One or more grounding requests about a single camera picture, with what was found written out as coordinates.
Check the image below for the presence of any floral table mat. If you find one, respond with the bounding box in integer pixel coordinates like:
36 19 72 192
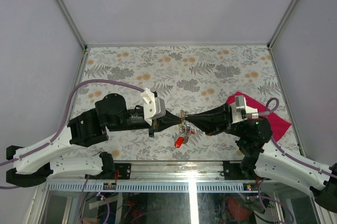
69 45 299 161

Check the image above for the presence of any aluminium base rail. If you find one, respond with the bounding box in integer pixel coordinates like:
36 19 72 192
46 161 260 193

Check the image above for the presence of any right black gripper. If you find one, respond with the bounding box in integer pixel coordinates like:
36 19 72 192
185 102 247 138

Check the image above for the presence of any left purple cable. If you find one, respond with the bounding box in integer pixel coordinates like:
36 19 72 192
0 79 145 190

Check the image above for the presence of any key bunch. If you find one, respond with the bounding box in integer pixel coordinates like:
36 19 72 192
174 110 195 148

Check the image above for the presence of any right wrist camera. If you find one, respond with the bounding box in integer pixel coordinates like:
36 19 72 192
230 95 259 124

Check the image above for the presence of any pink cloth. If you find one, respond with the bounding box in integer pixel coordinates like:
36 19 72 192
226 91 292 142

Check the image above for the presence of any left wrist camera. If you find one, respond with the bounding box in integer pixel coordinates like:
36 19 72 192
140 88 166 126

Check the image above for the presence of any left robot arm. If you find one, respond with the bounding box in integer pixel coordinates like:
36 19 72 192
6 93 181 188

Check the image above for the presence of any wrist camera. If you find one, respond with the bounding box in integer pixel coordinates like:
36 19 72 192
230 95 259 124
140 88 166 126

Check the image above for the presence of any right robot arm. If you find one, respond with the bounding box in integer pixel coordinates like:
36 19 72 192
185 96 336 212

